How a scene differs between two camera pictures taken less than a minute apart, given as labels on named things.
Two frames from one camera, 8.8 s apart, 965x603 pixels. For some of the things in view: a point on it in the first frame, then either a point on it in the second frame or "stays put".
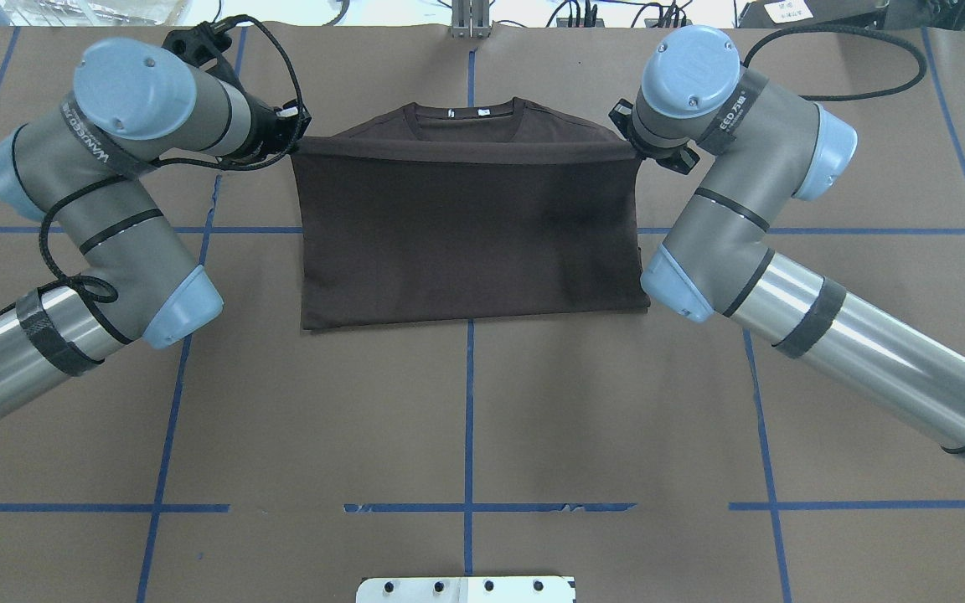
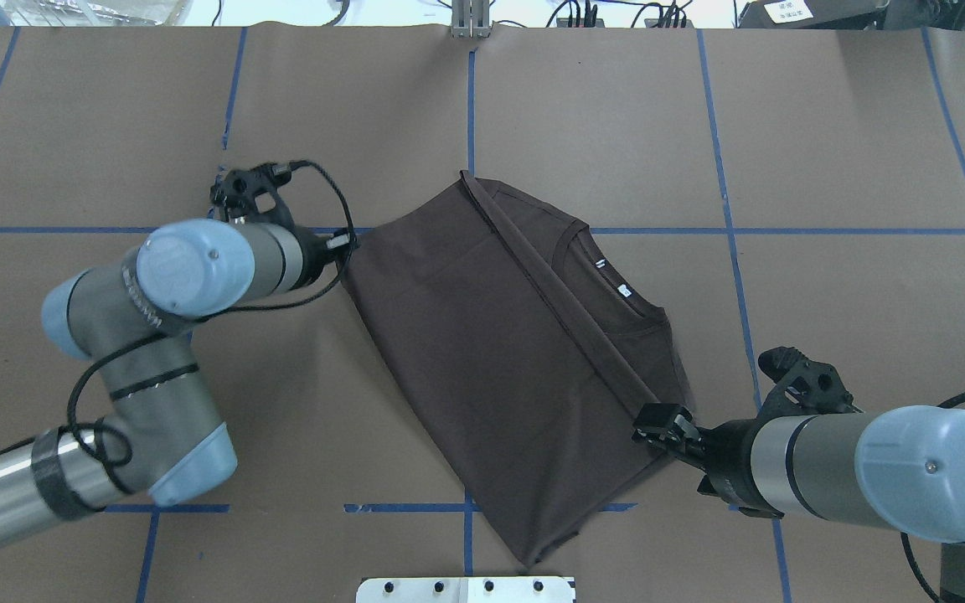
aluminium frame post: [471, 19] stays put
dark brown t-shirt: [465, 209] to [527, 353]
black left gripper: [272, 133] to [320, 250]
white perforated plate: [467, 590] stays put
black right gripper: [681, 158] to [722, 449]
